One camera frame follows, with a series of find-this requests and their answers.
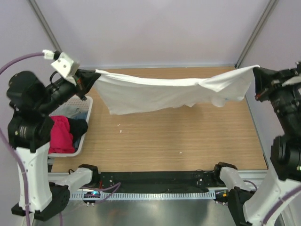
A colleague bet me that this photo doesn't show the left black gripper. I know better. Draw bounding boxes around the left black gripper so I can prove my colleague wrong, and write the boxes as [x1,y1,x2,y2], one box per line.
[38,67,102,113]

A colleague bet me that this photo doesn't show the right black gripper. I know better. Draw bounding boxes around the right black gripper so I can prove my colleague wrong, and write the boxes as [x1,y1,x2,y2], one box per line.
[254,65,301,132]

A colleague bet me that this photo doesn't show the white t shirt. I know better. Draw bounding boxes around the white t shirt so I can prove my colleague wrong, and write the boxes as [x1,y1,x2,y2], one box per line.
[94,65,258,115]

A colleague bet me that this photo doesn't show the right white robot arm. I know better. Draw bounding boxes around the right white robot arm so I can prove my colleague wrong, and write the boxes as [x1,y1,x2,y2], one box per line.
[212,65,301,226]

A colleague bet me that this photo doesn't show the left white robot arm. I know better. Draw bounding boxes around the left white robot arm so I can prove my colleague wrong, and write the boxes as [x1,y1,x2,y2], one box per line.
[7,70,100,221]

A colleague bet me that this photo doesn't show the white laundry basket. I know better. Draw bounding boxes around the white laundry basket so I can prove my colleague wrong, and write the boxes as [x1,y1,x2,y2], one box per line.
[48,96,93,158]

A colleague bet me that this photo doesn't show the black shirt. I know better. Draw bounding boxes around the black shirt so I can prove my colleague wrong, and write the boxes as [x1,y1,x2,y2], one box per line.
[67,118,88,143]

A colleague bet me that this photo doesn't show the pink shirt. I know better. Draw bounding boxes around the pink shirt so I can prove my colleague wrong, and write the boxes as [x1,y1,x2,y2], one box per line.
[48,115,75,154]

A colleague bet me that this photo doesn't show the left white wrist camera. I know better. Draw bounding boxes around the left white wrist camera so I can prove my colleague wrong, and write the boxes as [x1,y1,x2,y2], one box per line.
[42,49,79,84]

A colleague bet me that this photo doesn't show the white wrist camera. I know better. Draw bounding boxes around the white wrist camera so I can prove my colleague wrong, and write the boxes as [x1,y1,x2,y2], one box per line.
[42,49,79,84]
[282,61,301,87]

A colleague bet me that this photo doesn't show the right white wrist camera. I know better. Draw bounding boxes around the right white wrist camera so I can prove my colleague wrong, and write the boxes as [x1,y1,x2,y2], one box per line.
[282,61,301,87]

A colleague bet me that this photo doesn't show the right aluminium frame post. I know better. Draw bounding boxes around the right aluminium frame post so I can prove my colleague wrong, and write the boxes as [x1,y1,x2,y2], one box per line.
[234,0,279,69]

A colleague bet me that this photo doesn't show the aluminium frame post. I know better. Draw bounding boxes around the aluminium frame post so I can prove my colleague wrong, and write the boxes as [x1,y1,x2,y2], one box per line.
[234,0,279,69]
[27,0,62,52]

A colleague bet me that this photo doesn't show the left aluminium frame post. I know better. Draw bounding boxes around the left aluminium frame post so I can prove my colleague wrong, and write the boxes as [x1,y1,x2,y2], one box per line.
[27,0,62,52]

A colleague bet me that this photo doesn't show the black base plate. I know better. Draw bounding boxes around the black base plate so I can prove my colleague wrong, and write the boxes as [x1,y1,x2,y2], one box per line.
[98,170,225,194]

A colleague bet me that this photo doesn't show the slotted cable duct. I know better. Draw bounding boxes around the slotted cable duct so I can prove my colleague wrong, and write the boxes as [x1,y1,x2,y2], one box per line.
[70,191,216,201]

